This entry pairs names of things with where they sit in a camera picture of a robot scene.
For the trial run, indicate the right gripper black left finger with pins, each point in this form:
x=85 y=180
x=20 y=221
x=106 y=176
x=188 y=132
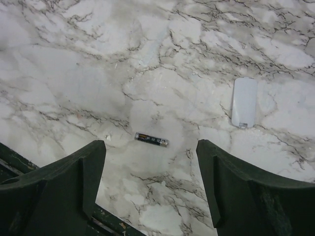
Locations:
x=55 y=200

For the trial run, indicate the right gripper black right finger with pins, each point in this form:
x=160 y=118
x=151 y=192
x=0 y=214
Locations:
x=245 y=200

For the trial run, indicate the white battery cover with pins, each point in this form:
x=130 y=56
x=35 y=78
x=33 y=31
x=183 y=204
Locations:
x=244 y=102

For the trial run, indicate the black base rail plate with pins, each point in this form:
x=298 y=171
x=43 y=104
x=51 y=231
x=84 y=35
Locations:
x=101 y=223

